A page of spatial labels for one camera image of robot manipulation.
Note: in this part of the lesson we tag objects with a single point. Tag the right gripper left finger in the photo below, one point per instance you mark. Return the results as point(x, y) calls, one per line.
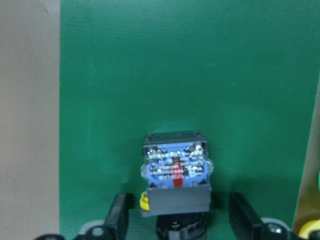
point(114, 226)

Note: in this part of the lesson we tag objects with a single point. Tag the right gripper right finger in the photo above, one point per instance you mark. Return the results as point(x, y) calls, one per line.
point(246, 224)

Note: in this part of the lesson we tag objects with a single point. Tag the yellow push button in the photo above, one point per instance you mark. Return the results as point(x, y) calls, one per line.
point(177, 169)

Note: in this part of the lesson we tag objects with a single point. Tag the yellow plastic tray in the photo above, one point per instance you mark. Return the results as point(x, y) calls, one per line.
point(308, 228)

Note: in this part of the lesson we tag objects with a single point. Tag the green conveyor belt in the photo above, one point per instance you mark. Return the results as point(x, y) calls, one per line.
point(242, 72)

